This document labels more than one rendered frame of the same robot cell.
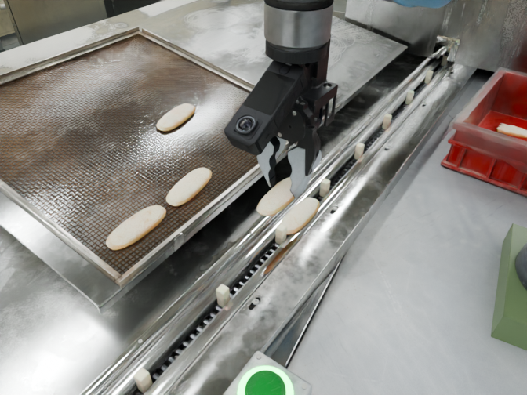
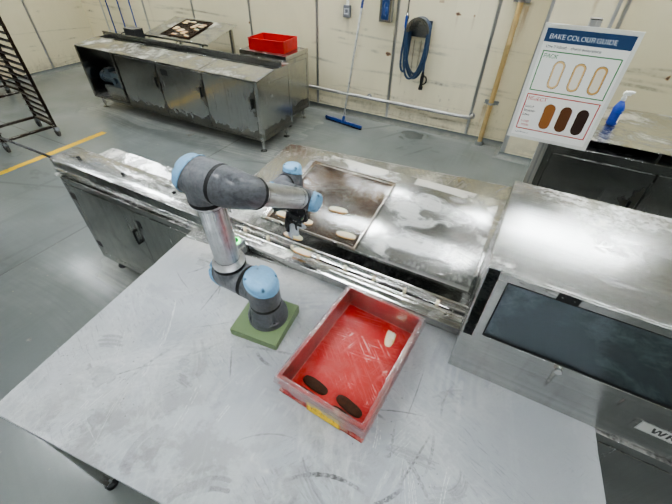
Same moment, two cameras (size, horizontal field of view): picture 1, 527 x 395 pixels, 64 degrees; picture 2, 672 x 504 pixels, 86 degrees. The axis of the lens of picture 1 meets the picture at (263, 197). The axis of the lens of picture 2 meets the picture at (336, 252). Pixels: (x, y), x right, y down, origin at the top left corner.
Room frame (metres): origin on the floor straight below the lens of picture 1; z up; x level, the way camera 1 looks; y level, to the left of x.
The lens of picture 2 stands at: (0.50, -1.31, 1.97)
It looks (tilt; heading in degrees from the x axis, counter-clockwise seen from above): 42 degrees down; 82
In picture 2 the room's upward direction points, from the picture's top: 1 degrees clockwise
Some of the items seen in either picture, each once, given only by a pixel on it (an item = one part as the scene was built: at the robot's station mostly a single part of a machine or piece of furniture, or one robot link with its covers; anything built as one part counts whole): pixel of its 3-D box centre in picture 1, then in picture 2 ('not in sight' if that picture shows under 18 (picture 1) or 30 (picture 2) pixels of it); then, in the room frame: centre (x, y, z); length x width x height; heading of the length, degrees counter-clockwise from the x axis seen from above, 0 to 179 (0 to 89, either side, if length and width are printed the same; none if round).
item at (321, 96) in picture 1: (296, 88); (296, 210); (0.49, -0.04, 1.08); 0.09 x 0.08 x 0.12; 145
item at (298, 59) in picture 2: not in sight; (276, 85); (0.32, 3.78, 0.44); 0.70 x 0.55 x 0.87; 145
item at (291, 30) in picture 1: (295, 22); not in sight; (0.49, -0.04, 1.16); 0.08 x 0.08 x 0.05
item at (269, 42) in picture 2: not in sight; (273, 42); (0.32, 3.78, 0.94); 0.51 x 0.36 x 0.13; 149
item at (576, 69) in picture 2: not in sight; (566, 90); (1.63, 0.11, 1.50); 0.33 x 0.01 x 0.45; 145
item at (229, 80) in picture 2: not in sight; (197, 74); (-0.73, 4.02, 0.51); 3.00 x 1.26 x 1.03; 145
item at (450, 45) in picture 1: (445, 48); not in sight; (1.12, -0.49, 0.90); 0.06 x 0.01 x 0.06; 55
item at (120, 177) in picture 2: not in sight; (134, 182); (-0.42, 0.58, 0.89); 1.25 x 0.18 x 0.09; 145
